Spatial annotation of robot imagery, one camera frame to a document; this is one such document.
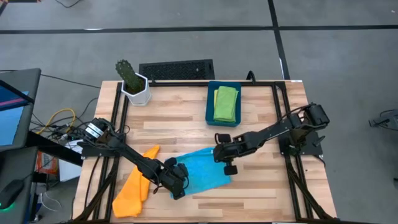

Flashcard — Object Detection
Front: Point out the orange microfiber towel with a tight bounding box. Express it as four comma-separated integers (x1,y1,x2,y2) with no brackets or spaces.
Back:
111,144,161,218

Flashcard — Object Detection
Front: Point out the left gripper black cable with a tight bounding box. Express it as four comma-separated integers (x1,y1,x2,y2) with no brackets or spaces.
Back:
152,174,190,195

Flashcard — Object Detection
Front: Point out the white hexagonal plant pot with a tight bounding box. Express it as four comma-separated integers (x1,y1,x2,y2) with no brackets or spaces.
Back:
120,72,152,107

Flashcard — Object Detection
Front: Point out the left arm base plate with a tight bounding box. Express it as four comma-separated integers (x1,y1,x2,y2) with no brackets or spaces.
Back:
81,133,126,158

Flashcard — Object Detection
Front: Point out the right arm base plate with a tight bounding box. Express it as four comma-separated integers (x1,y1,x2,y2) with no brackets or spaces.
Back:
277,130,324,157

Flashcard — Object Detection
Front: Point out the black stand foot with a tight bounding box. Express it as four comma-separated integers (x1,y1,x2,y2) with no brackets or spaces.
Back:
368,108,398,131

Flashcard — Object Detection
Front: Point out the thin black floor cable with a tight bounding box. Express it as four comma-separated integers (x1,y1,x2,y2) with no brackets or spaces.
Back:
40,73,101,90

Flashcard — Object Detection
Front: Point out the green cactus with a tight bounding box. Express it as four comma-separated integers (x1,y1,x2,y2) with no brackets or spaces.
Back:
114,58,143,94

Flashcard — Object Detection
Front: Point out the blue-green storage bin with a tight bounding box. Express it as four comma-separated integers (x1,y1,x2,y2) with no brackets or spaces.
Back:
205,80,243,128

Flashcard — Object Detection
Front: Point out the black metal table frame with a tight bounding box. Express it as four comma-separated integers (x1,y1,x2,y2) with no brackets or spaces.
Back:
67,80,340,224

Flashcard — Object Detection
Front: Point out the black looped floor cable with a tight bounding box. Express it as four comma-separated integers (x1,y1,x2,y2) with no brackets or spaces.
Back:
55,0,82,9

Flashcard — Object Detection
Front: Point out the black side desk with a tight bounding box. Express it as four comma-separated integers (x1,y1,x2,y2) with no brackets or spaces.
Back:
0,130,84,224

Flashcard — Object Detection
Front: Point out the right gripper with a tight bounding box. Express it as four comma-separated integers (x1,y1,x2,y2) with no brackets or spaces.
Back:
214,133,257,177

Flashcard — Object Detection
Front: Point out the black cable bundle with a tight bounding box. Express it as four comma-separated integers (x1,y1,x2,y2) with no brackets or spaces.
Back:
30,97,100,141

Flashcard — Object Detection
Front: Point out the black monitor with blue screen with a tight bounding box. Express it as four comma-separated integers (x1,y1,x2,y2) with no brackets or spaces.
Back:
0,68,42,152

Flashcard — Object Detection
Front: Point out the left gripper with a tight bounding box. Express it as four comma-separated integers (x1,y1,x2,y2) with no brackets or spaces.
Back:
160,157,189,200

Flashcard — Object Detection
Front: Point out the green towel with white tag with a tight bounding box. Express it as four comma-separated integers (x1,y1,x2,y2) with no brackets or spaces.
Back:
213,86,239,123

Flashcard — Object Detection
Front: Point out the black computer mouse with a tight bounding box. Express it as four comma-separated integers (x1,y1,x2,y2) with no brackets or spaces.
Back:
0,179,25,210

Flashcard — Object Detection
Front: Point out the light blue microfiber towel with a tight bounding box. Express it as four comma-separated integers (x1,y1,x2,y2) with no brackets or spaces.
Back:
164,146,233,200

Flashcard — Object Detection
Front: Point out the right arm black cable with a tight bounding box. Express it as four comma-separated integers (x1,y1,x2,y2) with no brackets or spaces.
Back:
276,104,313,128

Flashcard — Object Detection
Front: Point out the yellow cable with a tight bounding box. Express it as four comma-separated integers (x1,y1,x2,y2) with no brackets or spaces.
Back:
36,108,76,135

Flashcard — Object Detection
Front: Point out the white box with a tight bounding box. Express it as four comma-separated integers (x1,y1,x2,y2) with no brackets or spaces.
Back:
58,157,82,183

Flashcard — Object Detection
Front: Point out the black keyboard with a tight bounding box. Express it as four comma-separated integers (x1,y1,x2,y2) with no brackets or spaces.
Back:
139,58,216,81

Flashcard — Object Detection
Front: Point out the white power strip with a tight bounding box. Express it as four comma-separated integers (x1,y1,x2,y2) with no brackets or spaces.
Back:
63,139,83,149

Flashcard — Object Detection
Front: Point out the orange package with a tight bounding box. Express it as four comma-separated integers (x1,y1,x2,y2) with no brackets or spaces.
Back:
36,151,60,175

